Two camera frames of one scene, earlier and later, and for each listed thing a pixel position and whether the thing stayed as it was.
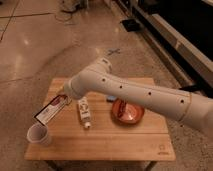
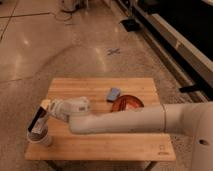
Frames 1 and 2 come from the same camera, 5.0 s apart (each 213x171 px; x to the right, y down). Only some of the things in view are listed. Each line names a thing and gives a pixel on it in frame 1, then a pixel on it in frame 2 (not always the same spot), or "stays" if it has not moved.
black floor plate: [131, 25] stays
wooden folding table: [100, 129] stays
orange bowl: [126, 112] stays
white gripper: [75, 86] → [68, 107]
